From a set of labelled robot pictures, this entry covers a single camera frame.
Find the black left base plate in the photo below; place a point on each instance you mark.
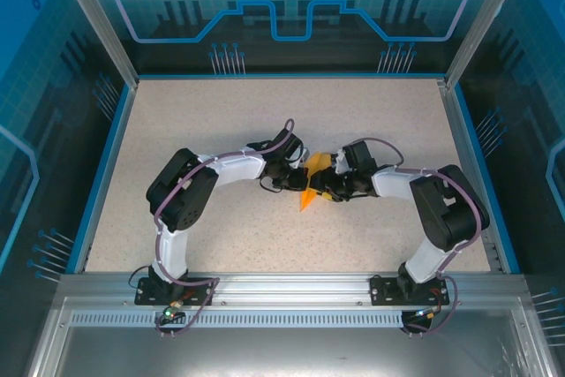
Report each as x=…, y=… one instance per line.
x=196, y=283

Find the connector with green LED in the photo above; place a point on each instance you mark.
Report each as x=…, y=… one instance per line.
x=426, y=313
x=171, y=311

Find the blue aluminium side rail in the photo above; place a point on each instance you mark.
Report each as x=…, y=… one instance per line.
x=476, y=174
x=105, y=174

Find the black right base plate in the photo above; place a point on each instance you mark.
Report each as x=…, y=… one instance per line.
x=381, y=291

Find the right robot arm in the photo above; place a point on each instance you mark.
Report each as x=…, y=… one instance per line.
x=390, y=180

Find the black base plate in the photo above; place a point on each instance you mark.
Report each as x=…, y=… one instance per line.
x=381, y=291
x=196, y=283

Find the aluminium frame post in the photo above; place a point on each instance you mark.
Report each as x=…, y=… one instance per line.
x=477, y=19
x=100, y=19

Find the metal tray panel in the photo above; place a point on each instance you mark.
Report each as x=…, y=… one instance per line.
x=287, y=352

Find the orange cloth piece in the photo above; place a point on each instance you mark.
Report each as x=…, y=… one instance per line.
x=318, y=161

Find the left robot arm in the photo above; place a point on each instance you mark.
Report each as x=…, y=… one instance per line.
x=234, y=169

